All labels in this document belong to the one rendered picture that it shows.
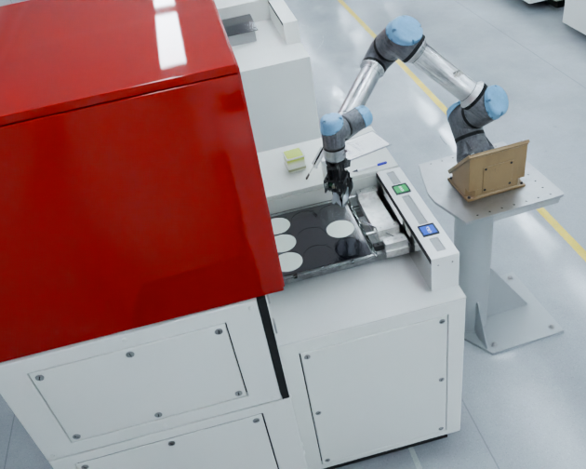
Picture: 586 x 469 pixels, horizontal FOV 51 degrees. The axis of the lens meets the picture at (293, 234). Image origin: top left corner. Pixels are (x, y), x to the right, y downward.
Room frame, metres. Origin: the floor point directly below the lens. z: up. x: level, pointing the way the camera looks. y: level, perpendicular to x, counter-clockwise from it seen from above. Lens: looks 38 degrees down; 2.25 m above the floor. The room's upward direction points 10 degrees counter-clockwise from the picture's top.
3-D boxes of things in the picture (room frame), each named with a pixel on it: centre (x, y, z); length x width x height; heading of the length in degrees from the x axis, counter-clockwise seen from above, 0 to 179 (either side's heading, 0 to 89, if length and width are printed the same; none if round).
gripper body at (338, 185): (1.76, -0.18, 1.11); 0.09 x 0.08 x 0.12; 155
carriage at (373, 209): (1.77, -0.33, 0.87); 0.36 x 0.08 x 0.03; 6
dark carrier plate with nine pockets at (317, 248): (1.72, -0.06, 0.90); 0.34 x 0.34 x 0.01; 5
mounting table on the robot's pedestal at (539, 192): (1.98, -0.78, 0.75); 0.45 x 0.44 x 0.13; 98
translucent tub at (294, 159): (2.09, -0.06, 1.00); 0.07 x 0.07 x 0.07; 9
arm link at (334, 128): (1.77, -0.19, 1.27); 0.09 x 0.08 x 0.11; 122
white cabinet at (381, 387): (1.81, -0.16, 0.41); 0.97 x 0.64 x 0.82; 6
